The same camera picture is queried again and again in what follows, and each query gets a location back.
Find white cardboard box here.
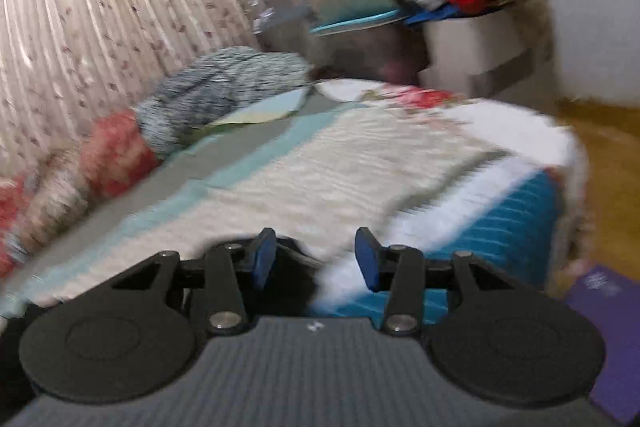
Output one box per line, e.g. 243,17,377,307
420,9,539,100

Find clear plastic bag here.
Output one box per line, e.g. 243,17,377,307
247,0,282,34

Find red floral blanket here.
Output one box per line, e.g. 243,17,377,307
0,109,162,279

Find beige teal patterned bed cover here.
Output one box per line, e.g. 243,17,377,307
0,79,565,324

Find black pants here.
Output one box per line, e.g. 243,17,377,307
274,237,326,290

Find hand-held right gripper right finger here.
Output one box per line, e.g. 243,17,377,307
354,228,507,336

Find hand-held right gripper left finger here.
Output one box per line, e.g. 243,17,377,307
111,228,277,336

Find clear storage box teal lid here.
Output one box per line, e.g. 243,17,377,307
251,0,432,86

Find gray speckled knit cloth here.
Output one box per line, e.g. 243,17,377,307
134,47,314,160

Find blue garment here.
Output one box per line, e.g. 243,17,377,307
402,4,467,28

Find pink floral curtain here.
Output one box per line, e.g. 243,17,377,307
0,0,271,188

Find tall pale cardboard box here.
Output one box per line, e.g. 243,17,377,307
500,0,562,108

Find purple mat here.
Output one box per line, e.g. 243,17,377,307
564,259,640,426

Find white floral fleece blanket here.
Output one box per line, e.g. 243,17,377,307
312,77,592,289

